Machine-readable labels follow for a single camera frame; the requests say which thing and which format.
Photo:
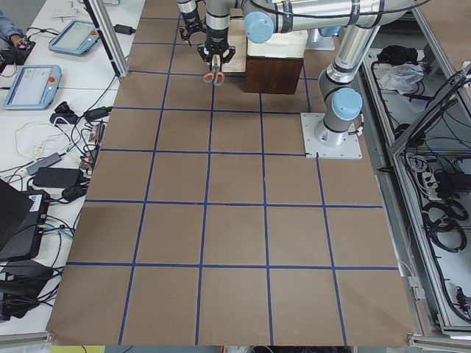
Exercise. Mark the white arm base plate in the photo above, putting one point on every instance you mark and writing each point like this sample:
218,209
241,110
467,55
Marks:
318,42
321,143

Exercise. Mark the blue teach pendant near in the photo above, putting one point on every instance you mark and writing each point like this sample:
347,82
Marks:
34,87

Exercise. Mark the blue teach pendant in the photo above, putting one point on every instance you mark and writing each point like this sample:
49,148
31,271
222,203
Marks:
34,87
77,38

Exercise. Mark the black laptop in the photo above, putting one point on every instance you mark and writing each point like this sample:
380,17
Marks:
22,215

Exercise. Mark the black power adapter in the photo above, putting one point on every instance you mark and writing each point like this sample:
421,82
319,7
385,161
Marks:
47,177

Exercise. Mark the blue teach pendant far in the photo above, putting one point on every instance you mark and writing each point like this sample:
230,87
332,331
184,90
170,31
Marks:
77,38

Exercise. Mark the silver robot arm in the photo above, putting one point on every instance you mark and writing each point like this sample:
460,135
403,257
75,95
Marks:
329,86
262,19

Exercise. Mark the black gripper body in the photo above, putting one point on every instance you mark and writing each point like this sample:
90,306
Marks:
190,19
216,37

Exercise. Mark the aluminium frame post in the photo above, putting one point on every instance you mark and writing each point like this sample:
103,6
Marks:
101,20

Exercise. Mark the grey orange scissors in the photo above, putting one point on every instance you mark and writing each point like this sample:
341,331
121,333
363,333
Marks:
215,76

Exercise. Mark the dark wooden drawer cabinet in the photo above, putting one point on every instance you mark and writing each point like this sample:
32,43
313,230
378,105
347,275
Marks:
272,75

